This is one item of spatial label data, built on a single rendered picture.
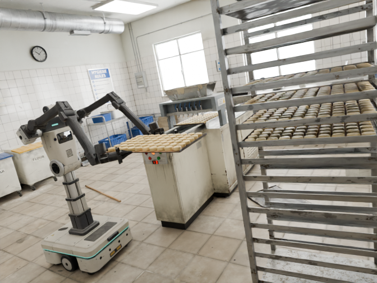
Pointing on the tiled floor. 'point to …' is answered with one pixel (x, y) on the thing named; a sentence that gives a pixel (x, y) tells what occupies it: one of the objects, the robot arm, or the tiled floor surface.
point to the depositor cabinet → (226, 155)
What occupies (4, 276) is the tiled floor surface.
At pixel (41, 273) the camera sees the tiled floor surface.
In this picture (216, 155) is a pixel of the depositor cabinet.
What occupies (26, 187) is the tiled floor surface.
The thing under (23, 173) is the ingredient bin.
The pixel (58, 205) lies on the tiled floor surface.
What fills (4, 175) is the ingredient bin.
